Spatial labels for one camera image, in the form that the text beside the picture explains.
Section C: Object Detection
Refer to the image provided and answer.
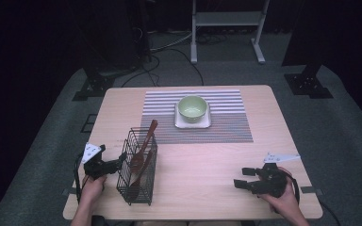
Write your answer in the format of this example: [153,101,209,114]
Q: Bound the person's right hand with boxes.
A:
[257,167,300,216]

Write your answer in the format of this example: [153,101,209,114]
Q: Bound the grey tape piece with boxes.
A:
[61,187,77,198]
[300,186,324,197]

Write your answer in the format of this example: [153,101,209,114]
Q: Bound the black floor frame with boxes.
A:
[80,113,99,134]

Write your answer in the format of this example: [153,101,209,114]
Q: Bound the black wire basket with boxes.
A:
[116,126,158,207]

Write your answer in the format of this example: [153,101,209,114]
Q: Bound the left hand-held gripper cable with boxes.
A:
[73,153,88,204]

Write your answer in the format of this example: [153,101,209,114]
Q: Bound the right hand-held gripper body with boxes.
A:
[250,153,302,199]

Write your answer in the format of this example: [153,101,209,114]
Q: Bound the white metal stand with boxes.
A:
[189,0,271,65]

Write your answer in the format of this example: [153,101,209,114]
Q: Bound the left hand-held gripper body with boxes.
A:
[80,142,121,181]

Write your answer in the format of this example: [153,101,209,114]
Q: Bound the hand-held gripper cable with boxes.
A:
[73,153,88,204]
[283,171,302,205]

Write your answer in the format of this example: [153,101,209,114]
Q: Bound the grey floor cable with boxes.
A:
[150,29,193,53]

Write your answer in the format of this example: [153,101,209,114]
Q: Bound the striped placemat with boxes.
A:
[140,89,255,145]

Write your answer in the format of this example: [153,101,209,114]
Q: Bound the green bowl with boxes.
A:
[177,94,209,124]

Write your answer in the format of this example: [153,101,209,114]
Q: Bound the black stand base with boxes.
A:
[72,73,117,102]
[284,64,335,100]

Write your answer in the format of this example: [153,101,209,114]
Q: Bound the person's left hand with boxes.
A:
[80,173,108,202]

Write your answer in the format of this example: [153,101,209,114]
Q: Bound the black floor cable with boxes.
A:
[166,47,206,87]
[120,54,162,89]
[318,200,342,226]

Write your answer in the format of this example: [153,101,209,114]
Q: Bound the white square plate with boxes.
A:
[173,103,212,130]

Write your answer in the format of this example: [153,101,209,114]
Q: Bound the right hand-held gripper cable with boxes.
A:
[283,171,302,205]

